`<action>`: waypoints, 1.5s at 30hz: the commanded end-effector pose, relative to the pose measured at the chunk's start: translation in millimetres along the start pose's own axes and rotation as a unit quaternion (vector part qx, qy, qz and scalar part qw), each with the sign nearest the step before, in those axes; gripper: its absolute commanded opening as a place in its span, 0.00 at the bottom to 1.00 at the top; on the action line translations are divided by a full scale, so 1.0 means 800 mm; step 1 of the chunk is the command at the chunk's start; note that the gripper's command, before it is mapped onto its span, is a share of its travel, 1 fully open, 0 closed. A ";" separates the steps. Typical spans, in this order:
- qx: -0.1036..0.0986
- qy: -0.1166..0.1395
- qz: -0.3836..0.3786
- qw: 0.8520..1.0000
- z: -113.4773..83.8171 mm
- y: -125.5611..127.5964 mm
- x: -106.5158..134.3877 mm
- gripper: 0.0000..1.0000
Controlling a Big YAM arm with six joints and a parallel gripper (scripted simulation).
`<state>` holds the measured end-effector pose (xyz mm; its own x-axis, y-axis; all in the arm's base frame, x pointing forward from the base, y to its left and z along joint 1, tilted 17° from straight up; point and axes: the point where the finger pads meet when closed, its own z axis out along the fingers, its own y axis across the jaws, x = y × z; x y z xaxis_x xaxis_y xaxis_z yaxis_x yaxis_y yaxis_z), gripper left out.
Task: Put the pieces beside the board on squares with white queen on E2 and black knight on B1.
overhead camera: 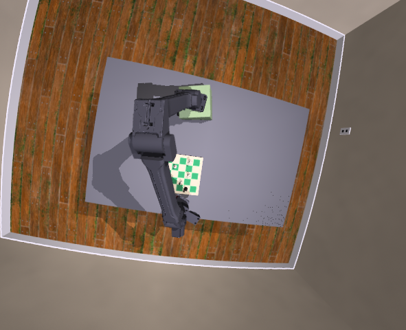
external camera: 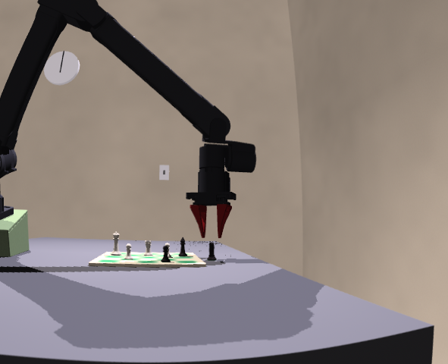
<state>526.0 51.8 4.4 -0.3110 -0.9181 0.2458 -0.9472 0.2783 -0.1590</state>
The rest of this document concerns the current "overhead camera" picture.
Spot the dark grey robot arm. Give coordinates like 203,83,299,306
128,89,207,238

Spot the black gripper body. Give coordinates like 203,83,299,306
177,195,189,207

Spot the green and cream chessboard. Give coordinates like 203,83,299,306
169,155,203,195

